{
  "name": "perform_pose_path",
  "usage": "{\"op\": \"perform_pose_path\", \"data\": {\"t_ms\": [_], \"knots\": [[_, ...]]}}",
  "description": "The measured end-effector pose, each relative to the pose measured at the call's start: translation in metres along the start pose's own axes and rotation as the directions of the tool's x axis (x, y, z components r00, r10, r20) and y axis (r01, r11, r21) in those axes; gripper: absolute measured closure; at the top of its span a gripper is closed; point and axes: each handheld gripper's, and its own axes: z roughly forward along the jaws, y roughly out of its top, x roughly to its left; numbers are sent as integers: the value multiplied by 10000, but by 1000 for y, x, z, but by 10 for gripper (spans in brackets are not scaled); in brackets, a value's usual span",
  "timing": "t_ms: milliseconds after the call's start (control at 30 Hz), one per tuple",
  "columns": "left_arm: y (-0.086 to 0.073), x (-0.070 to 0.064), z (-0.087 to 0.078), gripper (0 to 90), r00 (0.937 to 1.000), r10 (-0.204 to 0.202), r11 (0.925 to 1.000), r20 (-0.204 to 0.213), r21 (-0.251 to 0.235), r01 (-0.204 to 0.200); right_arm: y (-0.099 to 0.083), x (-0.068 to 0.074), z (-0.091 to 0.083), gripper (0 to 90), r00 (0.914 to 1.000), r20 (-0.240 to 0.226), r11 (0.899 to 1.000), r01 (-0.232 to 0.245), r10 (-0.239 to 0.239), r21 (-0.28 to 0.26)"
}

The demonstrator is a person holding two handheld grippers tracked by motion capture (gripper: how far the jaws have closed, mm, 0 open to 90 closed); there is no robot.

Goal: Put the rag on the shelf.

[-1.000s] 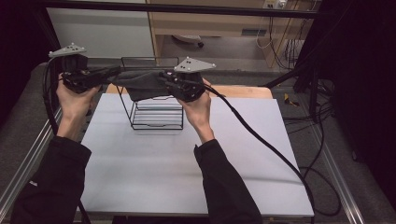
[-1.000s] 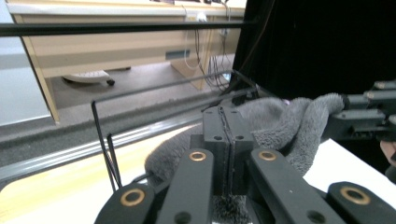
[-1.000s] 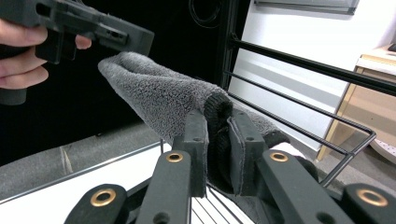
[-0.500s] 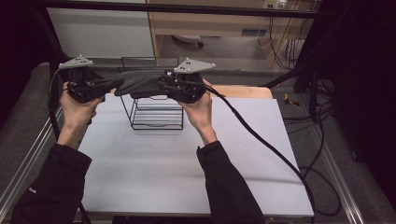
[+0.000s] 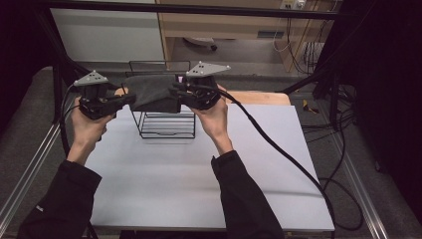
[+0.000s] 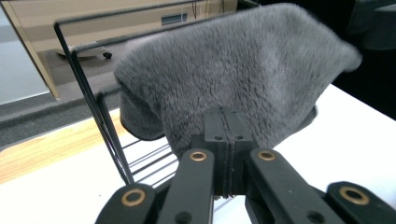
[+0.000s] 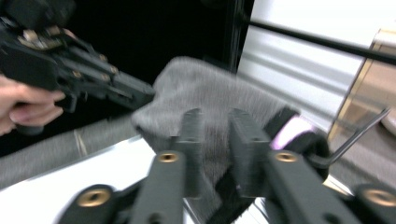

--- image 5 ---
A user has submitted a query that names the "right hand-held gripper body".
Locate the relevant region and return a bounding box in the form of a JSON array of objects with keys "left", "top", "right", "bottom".
[{"left": 180, "top": 61, "right": 232, "bottom": 111}]

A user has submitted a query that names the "black wire rack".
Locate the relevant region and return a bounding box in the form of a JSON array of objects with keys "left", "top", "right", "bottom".
[{"left": 120, "top": 60, "right": 197, "bottom": 139}]

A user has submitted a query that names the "dark curtain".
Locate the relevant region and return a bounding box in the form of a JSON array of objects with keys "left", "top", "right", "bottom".
[
  {"left": 331, "top": 0, "right": 422, "bottom": 227},
  {"left": 0, "top": 0, "right": 54, "bottom": 133}
]

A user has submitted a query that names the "hanging cable bundle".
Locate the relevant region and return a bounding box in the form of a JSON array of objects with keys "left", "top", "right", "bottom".
[{"left": 272, "top": 16, "right": 332, "bottom": 76}]

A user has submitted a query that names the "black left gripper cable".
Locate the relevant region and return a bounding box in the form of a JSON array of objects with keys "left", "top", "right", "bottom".
[{"left": 59, "top": 84, "right": 84, "bottom": 157}]

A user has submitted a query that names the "aluminium floor rail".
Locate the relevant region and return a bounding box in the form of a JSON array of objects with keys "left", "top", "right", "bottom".
[
  {"left": 326, "top": 132, "right": 389, "bottom": 239},
  {"left": 0, "top": 94, "right": 79, "bottom": 230}
]

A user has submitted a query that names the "grey chair base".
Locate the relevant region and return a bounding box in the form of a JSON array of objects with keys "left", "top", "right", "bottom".
[{"left": 183, "top": 36, "right": 218, "bottom": 52}]

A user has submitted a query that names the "person's left hand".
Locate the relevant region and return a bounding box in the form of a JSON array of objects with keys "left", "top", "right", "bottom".
[{"left": 69, "top": 97, "right": 116, "bottom": 150}]

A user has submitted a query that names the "black metal crossbar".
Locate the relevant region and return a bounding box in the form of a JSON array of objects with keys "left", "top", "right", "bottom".
[{"left": 43, "top": 0, "right": 342, "bottom": 20}]

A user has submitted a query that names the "black metal stand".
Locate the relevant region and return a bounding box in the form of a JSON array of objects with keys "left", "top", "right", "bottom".
[
  {"left": 280, "top": 6, "right": 352, "bottom": 130},
  {"left": 34, "top": 6, "right": 118, "bottom": 123}
]

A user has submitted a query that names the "white power strip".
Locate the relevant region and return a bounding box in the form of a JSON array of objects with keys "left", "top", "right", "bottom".
[{"left": 280, "top": 0, "right": 307, "bottom": 10}]

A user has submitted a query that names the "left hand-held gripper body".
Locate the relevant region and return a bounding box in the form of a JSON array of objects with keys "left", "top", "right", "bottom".
[{"left": 73, "top": 70, "right": 117, "bottom": 120}]

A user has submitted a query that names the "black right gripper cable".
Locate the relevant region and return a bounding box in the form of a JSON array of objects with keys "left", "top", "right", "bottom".
[{"left": 190, "top": 83, "right": 336, "bottom": 239}]

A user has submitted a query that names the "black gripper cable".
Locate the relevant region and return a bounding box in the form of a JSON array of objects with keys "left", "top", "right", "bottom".
[
  {"left": 59, "top": 84, "right": 84, "bottom": 157},
  {"left": 190, "top": 83, "right": 336, "bottom": 239}
]

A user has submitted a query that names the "white cabinet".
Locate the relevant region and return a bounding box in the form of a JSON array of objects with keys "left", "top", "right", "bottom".
[{"left": 51, "top": 0, "right": 166, "bottom": 63}]

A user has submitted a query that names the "black floor cable loop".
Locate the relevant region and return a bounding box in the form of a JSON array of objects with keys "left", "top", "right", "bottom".
[{"left": 317, "top": 99, "right": 365, "bottom": 232}]

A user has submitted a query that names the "dark grey towel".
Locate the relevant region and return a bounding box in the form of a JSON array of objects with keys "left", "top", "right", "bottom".
[{"left": 123, "top": 74, "right": 185, "bottom": 114}]

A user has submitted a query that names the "person's right hand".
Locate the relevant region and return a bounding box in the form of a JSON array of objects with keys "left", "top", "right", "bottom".
[{"left": 191, "top": 84, "right": 233, "bottom": 147}]

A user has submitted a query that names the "wooden desk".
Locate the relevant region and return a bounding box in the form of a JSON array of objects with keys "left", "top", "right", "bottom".
[{"left": 155, "top": 0, "right": 339, "bottom": 73}]

